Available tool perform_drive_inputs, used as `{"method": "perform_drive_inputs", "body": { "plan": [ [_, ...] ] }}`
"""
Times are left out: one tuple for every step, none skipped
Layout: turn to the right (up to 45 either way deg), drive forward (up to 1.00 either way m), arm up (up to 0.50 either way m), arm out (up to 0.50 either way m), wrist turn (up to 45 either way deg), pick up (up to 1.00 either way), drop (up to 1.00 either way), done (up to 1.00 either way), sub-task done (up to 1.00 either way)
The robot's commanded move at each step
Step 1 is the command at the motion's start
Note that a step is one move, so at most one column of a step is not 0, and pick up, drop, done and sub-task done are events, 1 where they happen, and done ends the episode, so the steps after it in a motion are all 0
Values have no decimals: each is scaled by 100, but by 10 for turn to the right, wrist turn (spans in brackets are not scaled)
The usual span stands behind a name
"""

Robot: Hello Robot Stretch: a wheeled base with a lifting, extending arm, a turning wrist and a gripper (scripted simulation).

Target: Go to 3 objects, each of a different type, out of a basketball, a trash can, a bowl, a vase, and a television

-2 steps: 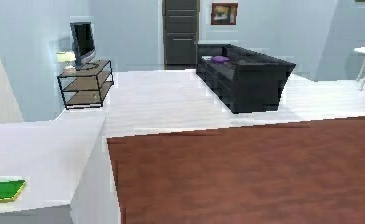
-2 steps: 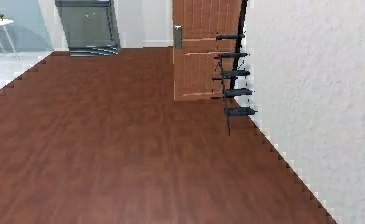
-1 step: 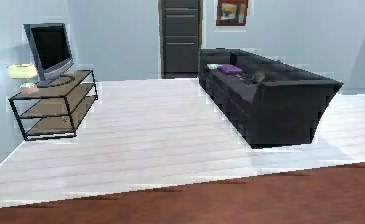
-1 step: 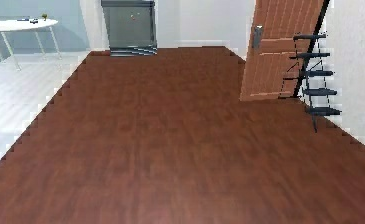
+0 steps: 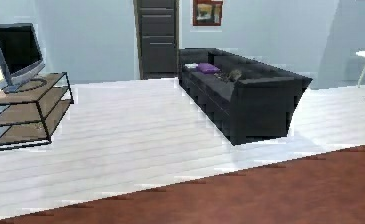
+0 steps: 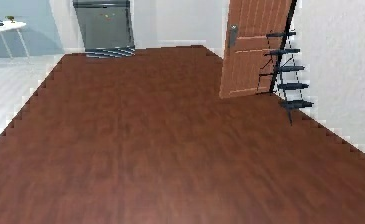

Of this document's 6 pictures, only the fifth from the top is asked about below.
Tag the grey flat television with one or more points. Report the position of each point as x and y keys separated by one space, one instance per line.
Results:
x=15 y=50

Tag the white flat object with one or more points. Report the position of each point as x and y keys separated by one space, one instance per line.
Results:
x=191 y=65

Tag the purple cushion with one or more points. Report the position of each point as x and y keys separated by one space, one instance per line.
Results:
x=207 y=68

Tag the small grey-brown object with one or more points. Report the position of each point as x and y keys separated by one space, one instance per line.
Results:
x=234 y=75

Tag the black sofa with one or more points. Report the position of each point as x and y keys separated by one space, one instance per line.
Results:
x=253 y=100

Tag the dark grey room door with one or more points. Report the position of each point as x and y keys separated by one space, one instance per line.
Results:
x=157 y=40

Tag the wooden black-framed tv stand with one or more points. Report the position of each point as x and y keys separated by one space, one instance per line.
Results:
x=26 y=113

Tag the red framed wall picture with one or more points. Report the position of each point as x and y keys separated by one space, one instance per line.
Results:
x=207 y=12

